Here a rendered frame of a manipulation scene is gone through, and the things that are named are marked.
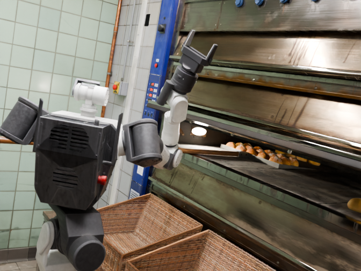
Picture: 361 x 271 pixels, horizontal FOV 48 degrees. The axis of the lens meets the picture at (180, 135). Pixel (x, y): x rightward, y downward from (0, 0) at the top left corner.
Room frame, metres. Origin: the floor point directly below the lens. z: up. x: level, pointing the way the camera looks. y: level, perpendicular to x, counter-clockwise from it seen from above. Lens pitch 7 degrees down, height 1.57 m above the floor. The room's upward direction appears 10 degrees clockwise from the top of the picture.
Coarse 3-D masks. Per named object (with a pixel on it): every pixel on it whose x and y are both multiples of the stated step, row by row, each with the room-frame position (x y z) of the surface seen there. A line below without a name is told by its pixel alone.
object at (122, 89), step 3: (114, 81) 3.09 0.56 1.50; (117, 81) 3.06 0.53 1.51; (120, 81) 3.03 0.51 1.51; (117, 84) 3.05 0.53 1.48; (120, 84) 3.02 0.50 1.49; (123, 84) 3.03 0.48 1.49; (126, 84) 3.05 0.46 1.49; (117, 87) 3.04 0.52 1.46; (120, 87) 3.02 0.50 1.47; (123, 87) 3.03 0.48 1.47; (126, 87) 3.05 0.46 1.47; (114, 90) 3.07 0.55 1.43; (117, 90) 3.03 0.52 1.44; (120, 90) 3.02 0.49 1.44; (123, 90) 3.04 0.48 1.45; (126, 90) 3.05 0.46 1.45; (114, 93) 3.07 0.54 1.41; (117, 93) 3.03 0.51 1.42; (120, 93) 3.03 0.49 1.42; (123, 93) 3.04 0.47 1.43; (126, 93) 3.05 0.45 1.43
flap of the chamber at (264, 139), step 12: (156, 108) 2.43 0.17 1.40; (192, 120) 2.22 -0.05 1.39; (204, 120) 2.05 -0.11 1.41; (228, 132) 2.11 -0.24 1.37; (240, 132) 1.83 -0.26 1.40; (252, 132) 1.78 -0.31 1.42; (276, 144) 1.66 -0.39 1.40; (288, 144) 1.61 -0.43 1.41; (312, 156) 1.62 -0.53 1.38; (324, 156) 1.47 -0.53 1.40; (336, 156) 1.44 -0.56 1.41; (348, 168) 1.56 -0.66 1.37; (360, 168) 1.36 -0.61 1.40
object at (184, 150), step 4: (0, 140) 1.75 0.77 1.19; (4, 140) 1.76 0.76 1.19; (8, 140) 1.77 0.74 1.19; (20, 144) 1.81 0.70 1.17; (28, 144) 1.82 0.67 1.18; (32, 144) 1.83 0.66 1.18; (180, 148) 2.32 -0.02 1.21; (184, 148) 2.34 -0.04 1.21; (188, 148) 2.36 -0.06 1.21; (184, 152) 2.33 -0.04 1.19; (188, 152) 2.35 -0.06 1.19; (192, 152) 2.36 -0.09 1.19; (196, 152) 2.38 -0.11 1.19; (200, 152) 2.40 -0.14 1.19; (204, 152) 2.41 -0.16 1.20; (208, 152) 2.43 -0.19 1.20; (212, 152) 2.45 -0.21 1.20; (216, 152) 2.47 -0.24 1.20; (220, 152) 2.49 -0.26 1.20; (224, 152) 2.51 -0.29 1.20; (228, 152) 2.53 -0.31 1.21; (232, 152) 2.55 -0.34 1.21; (236, 152) 2.57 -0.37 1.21
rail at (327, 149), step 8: (192, 112) 2.15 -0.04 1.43; (216, 120) 1.98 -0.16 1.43; (224, 120) 1.94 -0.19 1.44; (240, 128) 1.85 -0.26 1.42; (248, 128) 1.81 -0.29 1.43; (256, 128) 1.77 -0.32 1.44; (272, 136) 1.69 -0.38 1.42; (280, 136) 1.66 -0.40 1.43; (304, 144) 1.56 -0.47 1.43; (312, 144) 1.53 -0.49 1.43; (328, 152) 1.47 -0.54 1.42; (336, 152) 1.44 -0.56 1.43; (344, 152) 1.42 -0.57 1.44; (360, 160) 1.37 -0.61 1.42
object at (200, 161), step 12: (192, 156) 2.32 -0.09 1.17; (216, 168) 2.14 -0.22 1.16; (228, 168) 2.12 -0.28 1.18; (240, 180) 1.99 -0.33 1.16; (252, 180) 1.93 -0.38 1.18; (264, 192) 1.86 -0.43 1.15; (276, 192) 1.80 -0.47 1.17; (288, 192) 1.79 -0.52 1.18; (300, 204) 1.69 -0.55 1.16; (312, 204) 1.65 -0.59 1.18; (324, 216) 1.59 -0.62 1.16; (336, 216) 1.55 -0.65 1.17; (348, 216) 1.56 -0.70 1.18; (348, 228) 1.50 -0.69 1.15; (360, 228) 1.47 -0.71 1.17
